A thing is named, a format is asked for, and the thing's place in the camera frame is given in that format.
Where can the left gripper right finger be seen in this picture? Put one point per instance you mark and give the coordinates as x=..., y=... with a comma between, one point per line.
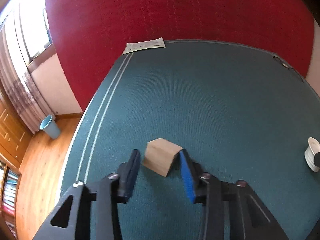
x=192, y=174

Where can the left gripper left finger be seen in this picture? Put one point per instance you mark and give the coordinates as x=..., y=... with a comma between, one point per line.
x=128, y=173

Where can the tan wooden wedge block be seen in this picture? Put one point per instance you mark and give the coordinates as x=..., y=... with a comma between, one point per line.
x=159, y=155

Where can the white stacked plates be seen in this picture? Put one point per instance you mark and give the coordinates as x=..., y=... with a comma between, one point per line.
x=313, y=147

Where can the green table mat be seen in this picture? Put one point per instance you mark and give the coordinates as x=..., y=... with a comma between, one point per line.
x=238, y=111

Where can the blue waste bin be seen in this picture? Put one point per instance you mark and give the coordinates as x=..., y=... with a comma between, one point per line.
x=49, y=126

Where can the black wristwatch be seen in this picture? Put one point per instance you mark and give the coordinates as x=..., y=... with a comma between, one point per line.
x=287, y=66

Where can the bookshelf with books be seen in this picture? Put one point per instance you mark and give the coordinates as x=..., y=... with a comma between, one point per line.
x=10, y=180

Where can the wooden door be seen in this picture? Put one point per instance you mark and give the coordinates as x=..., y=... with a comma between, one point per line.
x=15, y=137

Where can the white paper leaflet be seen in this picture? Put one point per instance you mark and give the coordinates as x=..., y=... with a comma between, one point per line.
x=151, y=44

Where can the patterned curtain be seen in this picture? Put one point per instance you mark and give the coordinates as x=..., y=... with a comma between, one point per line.
x=18, y=83

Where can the red quilted blanket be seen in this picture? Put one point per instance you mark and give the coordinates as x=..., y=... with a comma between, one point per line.
x=89, y=35

